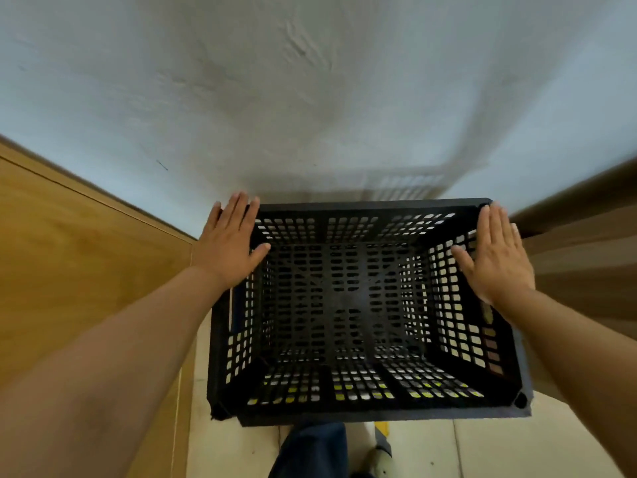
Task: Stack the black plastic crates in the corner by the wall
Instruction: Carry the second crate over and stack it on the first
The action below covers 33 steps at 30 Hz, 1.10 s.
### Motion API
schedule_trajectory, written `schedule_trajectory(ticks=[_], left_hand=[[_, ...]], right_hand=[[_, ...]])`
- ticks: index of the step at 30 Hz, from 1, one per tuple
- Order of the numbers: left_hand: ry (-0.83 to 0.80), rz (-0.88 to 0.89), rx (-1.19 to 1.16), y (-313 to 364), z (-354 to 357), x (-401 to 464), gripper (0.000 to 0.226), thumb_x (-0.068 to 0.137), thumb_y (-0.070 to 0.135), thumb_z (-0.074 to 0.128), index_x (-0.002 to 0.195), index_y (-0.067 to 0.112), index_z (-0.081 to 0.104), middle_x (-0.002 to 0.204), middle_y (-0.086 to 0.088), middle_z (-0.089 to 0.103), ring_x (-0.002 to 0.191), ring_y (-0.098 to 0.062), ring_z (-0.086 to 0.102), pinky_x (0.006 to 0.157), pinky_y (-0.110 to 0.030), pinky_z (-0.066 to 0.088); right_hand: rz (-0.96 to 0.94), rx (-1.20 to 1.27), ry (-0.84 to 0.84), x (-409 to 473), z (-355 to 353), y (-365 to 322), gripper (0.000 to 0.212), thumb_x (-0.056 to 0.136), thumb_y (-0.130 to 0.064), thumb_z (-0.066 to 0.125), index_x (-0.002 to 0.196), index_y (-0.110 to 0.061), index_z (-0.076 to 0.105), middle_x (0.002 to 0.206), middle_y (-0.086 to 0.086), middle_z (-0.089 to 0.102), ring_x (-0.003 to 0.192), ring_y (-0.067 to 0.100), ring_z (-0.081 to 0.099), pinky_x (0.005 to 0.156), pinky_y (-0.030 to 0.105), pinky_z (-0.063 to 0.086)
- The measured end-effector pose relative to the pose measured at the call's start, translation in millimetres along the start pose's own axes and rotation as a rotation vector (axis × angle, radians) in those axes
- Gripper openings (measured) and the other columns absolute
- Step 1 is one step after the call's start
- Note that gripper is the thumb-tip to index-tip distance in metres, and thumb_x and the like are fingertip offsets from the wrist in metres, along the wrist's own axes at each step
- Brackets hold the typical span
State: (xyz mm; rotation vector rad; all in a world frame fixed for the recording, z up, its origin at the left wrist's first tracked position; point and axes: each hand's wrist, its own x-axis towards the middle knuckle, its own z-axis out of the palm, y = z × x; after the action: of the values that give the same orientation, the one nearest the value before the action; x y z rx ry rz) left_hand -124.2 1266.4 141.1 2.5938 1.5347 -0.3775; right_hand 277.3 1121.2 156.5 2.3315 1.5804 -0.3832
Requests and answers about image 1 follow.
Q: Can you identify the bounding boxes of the light wooden panel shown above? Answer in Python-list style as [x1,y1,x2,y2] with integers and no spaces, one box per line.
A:
[0,135,198,478]

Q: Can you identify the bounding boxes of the person's right forearm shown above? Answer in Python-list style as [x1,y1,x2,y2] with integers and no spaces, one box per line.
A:
[503,288,637,478]

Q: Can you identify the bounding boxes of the person's leg in blue jeans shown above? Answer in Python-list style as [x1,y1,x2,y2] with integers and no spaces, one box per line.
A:
[269,421,349,478]

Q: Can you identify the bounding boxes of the person's white shoe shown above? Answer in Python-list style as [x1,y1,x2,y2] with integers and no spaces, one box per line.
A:
[358,444,394,478]

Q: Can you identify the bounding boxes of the person's right hand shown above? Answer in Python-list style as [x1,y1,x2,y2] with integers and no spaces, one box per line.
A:
[450,203,536,321]

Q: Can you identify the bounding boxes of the black perforated plastic crate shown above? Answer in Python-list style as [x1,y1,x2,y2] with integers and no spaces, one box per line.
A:
[206,198,534,428]

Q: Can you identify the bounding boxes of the brown wooden cabinet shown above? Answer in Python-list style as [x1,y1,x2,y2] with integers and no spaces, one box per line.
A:
[510,158,637,410]

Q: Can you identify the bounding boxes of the person's left hand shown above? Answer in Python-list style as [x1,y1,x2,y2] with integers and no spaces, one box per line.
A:
[191,191,272,294]

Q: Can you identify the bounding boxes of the person's left forearm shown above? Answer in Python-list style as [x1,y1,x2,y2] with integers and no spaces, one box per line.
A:
[0,266,235,478]

